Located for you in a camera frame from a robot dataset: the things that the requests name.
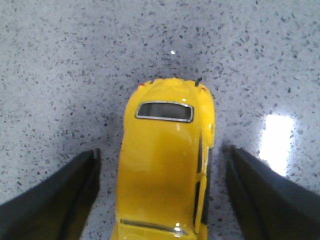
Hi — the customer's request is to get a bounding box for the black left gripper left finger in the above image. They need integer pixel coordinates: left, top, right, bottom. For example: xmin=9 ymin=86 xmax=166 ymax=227
xmin=0 ymin=148 xmax=101 ymax=240

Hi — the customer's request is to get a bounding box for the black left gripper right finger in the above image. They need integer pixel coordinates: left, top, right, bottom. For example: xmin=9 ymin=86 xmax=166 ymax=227
xmin=225 ymin=145 xmax=320 ymax=240

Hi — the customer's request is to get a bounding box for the yellow toy beetle car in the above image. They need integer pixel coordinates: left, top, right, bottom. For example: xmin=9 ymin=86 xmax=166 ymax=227
xmin=111 ymin=77 xmax=216 ymax=240

